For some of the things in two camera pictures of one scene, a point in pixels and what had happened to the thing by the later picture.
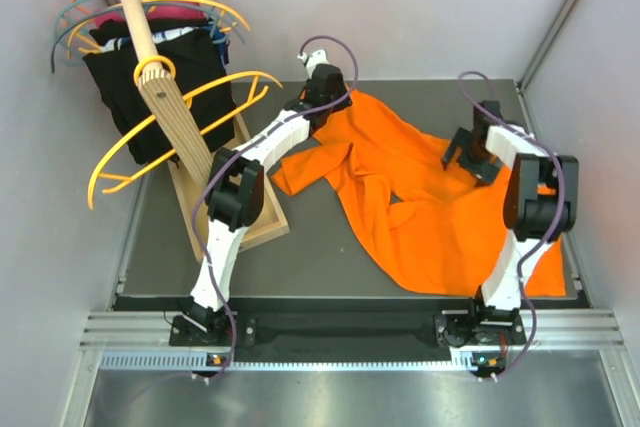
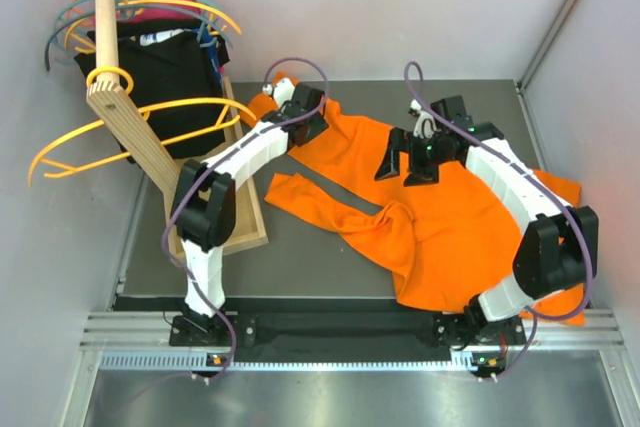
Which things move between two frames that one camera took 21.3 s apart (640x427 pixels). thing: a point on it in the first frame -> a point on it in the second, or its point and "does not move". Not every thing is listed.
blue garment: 223,48 -> 210,40
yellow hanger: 111,183 -> 68,170
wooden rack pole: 159,87 -> 118,110
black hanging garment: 203,85 does not move
